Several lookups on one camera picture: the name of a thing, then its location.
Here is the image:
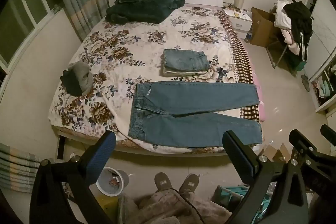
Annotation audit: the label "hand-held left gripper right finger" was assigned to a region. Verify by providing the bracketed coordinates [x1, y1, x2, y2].
[222, 130, 310, 224]

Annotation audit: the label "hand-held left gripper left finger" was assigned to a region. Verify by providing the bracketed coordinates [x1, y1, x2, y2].
[29, 130, 117, 224]

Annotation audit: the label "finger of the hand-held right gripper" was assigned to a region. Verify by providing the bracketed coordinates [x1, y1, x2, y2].
[320, 124, 336, 143]
[289, 129, 336, 194]

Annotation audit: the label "blue denim pants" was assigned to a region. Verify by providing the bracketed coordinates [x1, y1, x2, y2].
[163, 49, 210, 72]
[127, 82, 263, 148]

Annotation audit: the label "folded cream pants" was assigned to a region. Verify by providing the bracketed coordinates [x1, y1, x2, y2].
[163, 67, 214, 77]

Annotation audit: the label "folded blue denim pants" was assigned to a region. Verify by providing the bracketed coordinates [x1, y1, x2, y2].
[163, 49, 210, 72]

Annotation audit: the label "flat cardboard pieces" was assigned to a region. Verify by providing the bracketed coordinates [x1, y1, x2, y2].
[262, 143, 292, 163]

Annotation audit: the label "white trash bin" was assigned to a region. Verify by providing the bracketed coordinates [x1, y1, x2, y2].
[96, 167, 129, 197]

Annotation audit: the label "teal plastic crate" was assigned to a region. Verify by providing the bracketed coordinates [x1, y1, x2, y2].
[213, 185, 271, 214]

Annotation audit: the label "grey slipper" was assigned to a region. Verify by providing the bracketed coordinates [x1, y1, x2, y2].
[179, 174, 200, 194]
[154, 172, 173, 191]

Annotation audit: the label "yellow box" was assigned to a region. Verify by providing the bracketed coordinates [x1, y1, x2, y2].
[96, 194, 118, 224]

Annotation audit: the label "black garment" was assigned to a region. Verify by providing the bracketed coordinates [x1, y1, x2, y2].
[60, 70, 84, 96]

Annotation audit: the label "grey garment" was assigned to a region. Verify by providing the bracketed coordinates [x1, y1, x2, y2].
[69, 61, 93, 96]

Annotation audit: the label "striped cloth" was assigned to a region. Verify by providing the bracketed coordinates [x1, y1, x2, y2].
[0, 143, 69, 190]

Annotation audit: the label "folding chair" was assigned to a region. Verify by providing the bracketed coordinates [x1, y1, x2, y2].
[266, 1, 293, 69]

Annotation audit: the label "brown checkered bed sheet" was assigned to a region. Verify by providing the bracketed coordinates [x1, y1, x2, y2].
[219, 14, 263, 119]

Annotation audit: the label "floral blanket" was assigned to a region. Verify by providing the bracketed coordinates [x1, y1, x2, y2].
[49, 5, 260, 155]

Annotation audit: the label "black clothes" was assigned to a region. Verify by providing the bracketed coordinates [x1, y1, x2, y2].
[283, 1, 314, 62]

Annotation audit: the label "cardboard box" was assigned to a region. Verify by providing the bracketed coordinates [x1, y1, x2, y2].
[248, 7, 279, 47]

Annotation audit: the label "white and pink clothes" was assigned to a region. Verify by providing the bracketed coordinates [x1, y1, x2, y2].
[274, 0, 302, 56]

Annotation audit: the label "white nightstand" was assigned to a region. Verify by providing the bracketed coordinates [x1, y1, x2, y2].
[223, 8, 254, 32]

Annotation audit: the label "dark green blanket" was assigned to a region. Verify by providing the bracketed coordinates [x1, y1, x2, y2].
[105, 0, 186, 24]

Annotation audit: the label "window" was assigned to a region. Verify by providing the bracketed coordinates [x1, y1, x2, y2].
[0, 0, 63, 75]

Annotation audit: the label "black cable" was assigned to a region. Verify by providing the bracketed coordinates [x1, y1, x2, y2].
[157, 189, 205, 224]

